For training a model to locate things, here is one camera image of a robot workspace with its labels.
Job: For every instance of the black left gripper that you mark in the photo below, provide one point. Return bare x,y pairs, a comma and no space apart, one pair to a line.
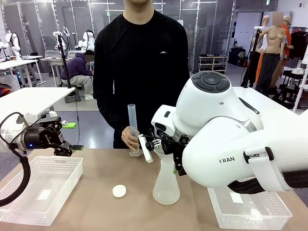
43,139

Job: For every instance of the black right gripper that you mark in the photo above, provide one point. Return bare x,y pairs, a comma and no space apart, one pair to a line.
178,145

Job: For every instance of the translucent plastic conical flask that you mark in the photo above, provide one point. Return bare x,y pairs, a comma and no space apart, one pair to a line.
166,190

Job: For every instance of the white round flask cap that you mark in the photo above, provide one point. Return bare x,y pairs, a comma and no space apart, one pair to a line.
119,191

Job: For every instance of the clear plastic graduated cylinder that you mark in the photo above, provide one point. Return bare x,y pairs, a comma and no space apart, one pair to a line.
132,118

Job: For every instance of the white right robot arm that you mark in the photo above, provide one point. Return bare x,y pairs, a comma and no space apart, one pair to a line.
228,144

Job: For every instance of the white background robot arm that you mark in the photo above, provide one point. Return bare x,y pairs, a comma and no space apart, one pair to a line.
86,41
15,43

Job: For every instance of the person's right forearm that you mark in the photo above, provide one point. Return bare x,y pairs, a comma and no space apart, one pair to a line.
110,115

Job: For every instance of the person's right hand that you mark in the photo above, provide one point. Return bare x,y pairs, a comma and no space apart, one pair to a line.
128,139

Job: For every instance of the grey plastic stool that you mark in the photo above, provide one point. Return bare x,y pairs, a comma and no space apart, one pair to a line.
73,97

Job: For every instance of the white table with pole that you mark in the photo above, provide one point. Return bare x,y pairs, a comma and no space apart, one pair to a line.
36,98

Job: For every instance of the person in purple hoodie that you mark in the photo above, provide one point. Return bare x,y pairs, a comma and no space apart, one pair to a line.
77,69

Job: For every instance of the white perforated plastic basket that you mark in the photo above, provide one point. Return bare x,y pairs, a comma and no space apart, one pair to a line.
48,207
252,211

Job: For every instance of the white background desk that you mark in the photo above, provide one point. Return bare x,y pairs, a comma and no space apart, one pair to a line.
16,63

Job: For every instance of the person in black shirt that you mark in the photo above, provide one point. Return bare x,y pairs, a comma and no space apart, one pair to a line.
139,72

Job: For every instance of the white shoe rack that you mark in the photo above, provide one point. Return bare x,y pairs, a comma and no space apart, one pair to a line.
213,63

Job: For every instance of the black luggage bags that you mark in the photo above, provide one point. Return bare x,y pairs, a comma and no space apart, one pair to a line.
237,56

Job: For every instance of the bare beige mannequin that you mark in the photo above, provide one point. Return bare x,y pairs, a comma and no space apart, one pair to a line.
273,43

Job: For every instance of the white mannequin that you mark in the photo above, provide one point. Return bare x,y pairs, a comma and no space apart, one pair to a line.
265,21

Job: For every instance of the black hanging garments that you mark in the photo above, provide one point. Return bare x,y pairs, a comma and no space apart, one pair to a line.
299,43

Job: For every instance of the mannequin in orange robe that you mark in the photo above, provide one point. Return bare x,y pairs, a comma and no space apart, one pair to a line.
286,31

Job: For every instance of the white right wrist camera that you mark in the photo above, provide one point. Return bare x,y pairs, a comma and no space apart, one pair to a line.
145,149

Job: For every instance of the white metal rack frame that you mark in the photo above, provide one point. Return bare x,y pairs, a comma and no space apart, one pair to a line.
302,81

